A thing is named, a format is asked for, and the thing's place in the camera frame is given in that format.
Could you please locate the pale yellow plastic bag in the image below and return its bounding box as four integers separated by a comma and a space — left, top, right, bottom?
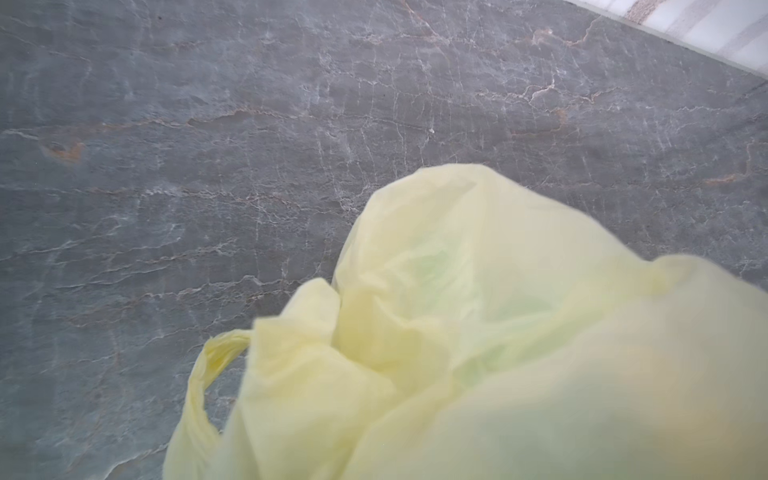
162, 164, 767, 479

